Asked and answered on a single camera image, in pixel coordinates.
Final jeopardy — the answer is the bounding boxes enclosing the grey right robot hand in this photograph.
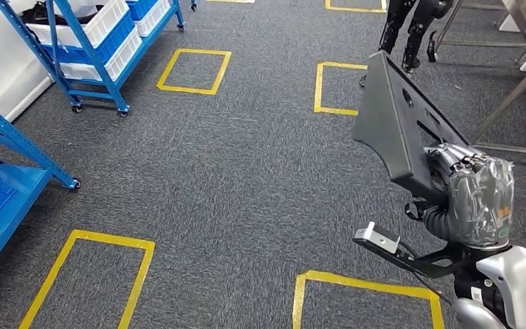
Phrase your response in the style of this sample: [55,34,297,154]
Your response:
[403,143,516,251]

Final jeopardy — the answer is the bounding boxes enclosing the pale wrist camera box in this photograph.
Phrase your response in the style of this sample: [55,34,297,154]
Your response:
[353,221,401,255]

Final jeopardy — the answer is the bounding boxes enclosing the blue wheeled shelf rack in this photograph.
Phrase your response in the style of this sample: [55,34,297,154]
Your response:
[0,0,187,119]
[0,90,82,291]

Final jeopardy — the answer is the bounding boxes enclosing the black humanoid robot legs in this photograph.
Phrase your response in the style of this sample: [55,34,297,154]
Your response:
[359,0,455,88]

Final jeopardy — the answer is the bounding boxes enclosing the blue plastic bin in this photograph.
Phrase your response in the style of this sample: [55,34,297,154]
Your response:
[124,0,160,21]
[40,11,136,64]

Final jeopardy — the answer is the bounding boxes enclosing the black plastic panel part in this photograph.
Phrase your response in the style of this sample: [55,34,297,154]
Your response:
[353,49,473,208]

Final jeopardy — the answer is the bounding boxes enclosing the white cabinet panel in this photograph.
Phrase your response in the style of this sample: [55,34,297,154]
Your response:
[499,12,526,75]

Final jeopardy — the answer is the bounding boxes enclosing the black camera bracket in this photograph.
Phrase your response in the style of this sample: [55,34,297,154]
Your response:
[353,236,473,280]

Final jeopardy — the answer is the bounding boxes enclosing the white plastic bin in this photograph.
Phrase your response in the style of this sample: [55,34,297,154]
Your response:
[26,0,130,49]
[134,0,173,38]
[58,27,144,83]

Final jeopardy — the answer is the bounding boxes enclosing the black item in bin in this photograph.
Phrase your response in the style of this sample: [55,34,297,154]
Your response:
[20,0,98,26]

